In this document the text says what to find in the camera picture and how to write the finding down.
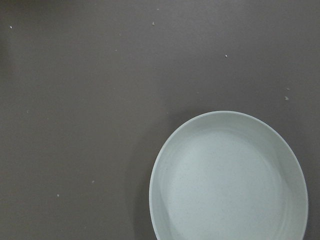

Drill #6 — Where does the cream round plate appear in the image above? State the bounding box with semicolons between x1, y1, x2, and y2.
149;111;309;240

